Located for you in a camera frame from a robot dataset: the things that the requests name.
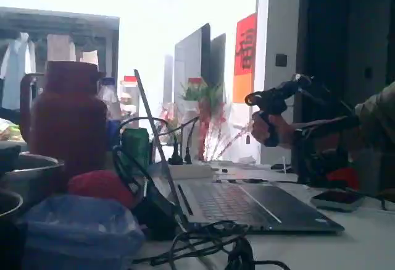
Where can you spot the silver laptop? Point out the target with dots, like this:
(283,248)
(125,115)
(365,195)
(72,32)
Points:
(234,202)

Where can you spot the small dark door plate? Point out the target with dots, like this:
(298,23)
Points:
(368,73)

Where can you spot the dark red thermos jug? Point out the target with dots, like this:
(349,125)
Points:
(68,121)

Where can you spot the steel bowl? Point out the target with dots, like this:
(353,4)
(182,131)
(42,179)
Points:
(9,200)

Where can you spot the leader arm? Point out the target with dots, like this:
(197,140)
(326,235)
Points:
(321,97)

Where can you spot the large grey panel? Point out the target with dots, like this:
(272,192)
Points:
(191,63)

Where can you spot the blue plastic bag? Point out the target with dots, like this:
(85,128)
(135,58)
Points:
(80,233)

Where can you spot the black smartphone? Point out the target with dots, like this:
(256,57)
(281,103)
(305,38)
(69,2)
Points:
(338,200)

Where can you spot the person's right hand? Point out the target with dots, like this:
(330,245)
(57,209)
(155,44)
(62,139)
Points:
(260,128)

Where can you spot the hanging beige towel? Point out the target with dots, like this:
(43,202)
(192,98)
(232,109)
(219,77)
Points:
(60,47)

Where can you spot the white power strip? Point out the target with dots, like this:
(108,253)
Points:
(194,171)

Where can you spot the red knitted ball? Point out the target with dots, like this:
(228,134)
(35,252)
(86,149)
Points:
(98,186)

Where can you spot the hanging white cloth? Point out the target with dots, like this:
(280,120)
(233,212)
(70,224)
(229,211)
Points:
(89,57)

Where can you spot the blue-capped bottle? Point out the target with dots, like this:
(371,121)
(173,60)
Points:
(109,97)

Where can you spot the dark window frame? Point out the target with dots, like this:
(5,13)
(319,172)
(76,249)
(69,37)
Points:
(61,19)

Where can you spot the hanging white shirt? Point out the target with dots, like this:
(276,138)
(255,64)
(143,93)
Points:
(15,72)

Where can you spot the green potted plant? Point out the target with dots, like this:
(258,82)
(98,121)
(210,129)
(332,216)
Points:
(197,97)

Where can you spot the small dark panel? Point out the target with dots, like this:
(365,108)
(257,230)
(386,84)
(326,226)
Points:
(218,60)

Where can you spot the black laptop charger brick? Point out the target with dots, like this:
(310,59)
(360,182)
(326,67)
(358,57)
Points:
(155,214)

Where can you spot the red branch decoration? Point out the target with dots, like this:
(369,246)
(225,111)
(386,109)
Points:
(222,140)

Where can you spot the dark door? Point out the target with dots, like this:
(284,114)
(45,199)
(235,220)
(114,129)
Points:
(348,19)

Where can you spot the red orange calligraphy poster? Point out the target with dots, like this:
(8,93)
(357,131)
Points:
(245,50)

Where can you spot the black wall switch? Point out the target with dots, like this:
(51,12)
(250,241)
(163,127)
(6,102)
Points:
(281,60)

